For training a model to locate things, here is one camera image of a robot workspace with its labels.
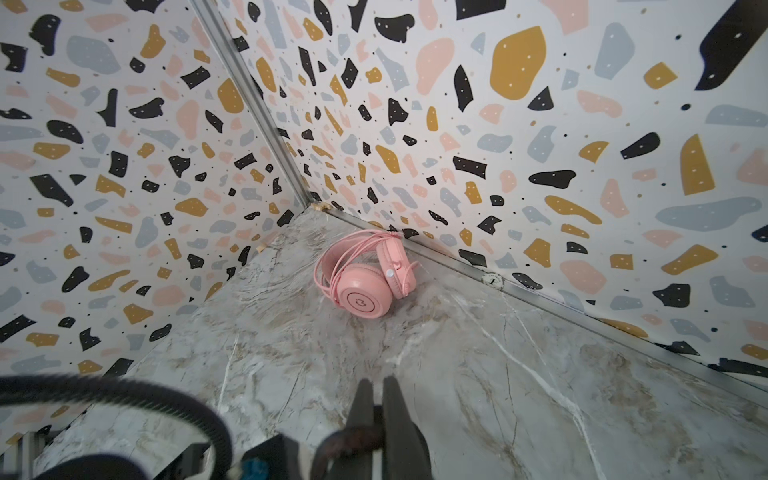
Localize black corrugated cable conduit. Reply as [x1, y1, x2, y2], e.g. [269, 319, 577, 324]
[0, 373, 235, 480]

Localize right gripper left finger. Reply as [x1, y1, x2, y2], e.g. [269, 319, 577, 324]
[328, 379, 375, 479]

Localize pink headphones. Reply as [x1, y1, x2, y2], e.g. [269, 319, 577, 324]
[313, 229, 418, 319]

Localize left corner aluminium post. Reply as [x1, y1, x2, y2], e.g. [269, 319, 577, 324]
[190, 0, 312, 211]

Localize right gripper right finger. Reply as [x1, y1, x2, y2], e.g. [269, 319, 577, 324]
[382, 376, 433, 479]

